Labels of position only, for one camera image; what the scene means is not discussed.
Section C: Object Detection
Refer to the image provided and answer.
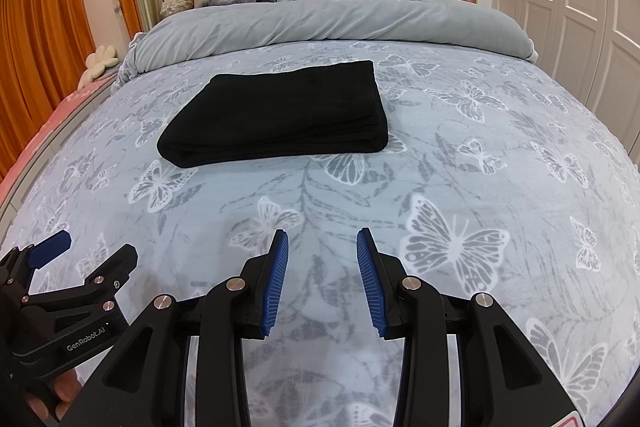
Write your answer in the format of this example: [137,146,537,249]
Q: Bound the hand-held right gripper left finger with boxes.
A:
[87,228,291,427]

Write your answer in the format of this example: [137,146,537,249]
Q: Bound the white fluffy ornament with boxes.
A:
[160,0,193,18]

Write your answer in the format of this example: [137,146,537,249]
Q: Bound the black pants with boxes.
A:
[156,60,390,168]

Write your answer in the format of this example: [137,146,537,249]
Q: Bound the person's left hand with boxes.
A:
[25,369,78,423]

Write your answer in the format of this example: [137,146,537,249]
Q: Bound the butterfly print blanket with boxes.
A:
[0,39,640,427]

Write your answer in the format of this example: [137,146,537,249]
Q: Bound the beige bed frame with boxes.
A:
[0,84,116,215]

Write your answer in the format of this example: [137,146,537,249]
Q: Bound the grey duvet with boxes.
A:
[116,0,538,85]

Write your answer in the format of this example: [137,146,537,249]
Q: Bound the white flower cushion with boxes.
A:
[77,44,118,90]

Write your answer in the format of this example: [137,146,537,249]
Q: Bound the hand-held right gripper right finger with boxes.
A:
[355,227,583,427]

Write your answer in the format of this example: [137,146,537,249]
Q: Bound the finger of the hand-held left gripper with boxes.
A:
[0,229,72,303]
[25,244,138,328]

